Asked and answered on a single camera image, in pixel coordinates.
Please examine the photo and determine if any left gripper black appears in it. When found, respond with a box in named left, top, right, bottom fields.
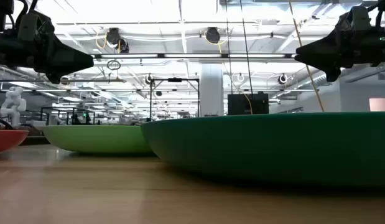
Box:
left=0, top=18, right=94, bottom=84

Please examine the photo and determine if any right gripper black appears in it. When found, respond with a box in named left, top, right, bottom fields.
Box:
left=294, top=12, right=385, bottom=82

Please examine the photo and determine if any light green plastic plate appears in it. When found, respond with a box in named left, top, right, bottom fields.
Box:
left=42, top=124, right=153, bottom=154

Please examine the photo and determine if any red-orange plastic plate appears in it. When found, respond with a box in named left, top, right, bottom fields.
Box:
left=0, top=129, right=29, bottom=154

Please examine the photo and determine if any dark green plastic plate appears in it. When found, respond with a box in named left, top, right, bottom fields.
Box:
left=140, top=111, right=385, bottom=189

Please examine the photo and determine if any white robot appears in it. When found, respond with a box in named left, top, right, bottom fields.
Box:
left=0, top=86, right=27, bottom=127

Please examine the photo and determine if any white building column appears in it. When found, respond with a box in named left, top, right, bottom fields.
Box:
left=200, top=63, right=225, bottom=118

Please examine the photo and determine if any long ceiling light bar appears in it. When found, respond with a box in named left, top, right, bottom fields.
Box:
left=92, top=53, right=297, bottom=60

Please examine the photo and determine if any yellow cable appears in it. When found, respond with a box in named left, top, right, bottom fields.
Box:
left=287, top=0, right=325, bottom=113

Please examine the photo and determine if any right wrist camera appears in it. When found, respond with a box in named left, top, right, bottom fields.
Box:
left=350, top=5, right=371, bottom=31

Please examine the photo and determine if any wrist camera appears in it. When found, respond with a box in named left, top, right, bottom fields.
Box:
left=17, top=12, right=39, bottom=42
left=350, top=5, right=371, bottom=31

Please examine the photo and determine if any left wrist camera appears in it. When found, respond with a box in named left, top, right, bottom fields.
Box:
left=17, top=12, right=39, bottom=42

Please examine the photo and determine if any black workstation frame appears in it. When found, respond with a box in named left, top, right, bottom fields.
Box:
left=39, top=106, right=96, bottom=126

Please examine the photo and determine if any black ceiling cord reel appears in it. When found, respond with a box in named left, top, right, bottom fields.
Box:
left=105, top=27, right=122, bottom=46
left=205, top=26, right=221, bottom=45

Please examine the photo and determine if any pale pink wall panel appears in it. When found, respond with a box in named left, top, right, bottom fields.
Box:
left=368, top=98, right=385, bottom=112

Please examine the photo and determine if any black hanging cable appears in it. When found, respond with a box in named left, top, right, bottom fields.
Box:
left=239, top=0, right=254, bottom=94
left=225, top=0, right=233, bottom=94

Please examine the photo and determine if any black frame stand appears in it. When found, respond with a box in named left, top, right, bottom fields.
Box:
left=149, top=77, right=201, bottom=122

